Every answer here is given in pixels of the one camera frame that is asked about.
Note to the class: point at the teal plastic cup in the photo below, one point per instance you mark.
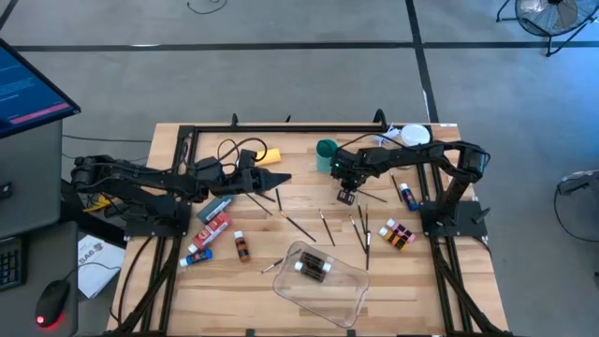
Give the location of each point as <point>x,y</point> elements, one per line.
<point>323,159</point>

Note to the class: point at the bronze paint bottle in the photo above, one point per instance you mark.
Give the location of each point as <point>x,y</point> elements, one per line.
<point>312,259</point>

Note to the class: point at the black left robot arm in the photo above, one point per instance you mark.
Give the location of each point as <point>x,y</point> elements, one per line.
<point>140,180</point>

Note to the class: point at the dark brown paint bottle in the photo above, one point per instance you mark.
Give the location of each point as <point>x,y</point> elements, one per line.
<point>312,273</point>

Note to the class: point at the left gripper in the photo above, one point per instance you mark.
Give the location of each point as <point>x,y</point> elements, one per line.
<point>238,182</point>

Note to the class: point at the black paintbrush orange ferrule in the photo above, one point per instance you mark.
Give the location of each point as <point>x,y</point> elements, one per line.
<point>298,227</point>

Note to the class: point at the black floor fan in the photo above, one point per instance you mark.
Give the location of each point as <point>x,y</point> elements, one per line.
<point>552,19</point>

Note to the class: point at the grey floor device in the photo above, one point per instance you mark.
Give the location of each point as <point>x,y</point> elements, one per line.
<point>580,180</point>

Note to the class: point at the large yellow paint bottle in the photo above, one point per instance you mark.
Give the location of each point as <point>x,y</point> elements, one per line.
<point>273,156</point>

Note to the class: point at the thin black paintbrush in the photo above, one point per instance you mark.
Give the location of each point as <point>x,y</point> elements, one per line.
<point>360,217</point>
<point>259,204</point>
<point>374,196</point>
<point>279,200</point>
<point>327,227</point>
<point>396,188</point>
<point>358,233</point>
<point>267,198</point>

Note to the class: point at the grey computer desk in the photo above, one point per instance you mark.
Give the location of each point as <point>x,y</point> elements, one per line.
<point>33,187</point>

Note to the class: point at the orange paint bottle black label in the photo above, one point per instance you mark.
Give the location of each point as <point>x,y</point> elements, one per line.
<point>242,248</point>

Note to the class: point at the clear jar white lid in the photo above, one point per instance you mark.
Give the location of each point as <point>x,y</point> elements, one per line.
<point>369,135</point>

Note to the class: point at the black paintbrush silver ferrule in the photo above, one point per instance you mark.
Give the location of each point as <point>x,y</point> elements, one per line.
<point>276,265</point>

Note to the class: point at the black computer mouse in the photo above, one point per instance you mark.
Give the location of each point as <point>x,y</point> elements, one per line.
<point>51,302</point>

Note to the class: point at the large dark teal paint bottle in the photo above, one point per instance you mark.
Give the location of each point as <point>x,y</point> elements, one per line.
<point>213,209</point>

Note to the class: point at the white paper booklet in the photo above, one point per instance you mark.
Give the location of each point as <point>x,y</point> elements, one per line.
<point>100,269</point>

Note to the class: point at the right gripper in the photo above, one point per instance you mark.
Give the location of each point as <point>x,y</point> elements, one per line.
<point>351,171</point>

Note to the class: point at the small yellow paint bottle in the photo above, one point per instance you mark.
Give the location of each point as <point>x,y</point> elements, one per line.
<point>395,241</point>

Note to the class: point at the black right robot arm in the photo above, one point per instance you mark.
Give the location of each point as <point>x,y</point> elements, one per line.
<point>407,156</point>

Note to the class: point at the large red paint bottle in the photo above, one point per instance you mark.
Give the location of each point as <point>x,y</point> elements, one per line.
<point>211,230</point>

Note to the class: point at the black keyboard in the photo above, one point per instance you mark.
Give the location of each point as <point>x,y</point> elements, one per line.
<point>10,264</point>

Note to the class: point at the blue-screen computer monitor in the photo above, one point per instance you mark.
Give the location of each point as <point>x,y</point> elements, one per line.
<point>28,89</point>

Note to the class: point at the clear plastic bin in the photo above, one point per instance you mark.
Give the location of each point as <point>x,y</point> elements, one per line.
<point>337,299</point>

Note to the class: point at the black paintbrush white ferrule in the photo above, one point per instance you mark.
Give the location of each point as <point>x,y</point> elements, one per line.
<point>368,253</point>

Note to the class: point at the small blue paint bottle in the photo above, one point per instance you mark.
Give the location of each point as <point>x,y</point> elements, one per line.
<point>410,199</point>
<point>199,257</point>

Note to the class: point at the black aluminium table frame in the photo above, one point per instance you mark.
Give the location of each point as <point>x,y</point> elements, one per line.
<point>290,128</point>

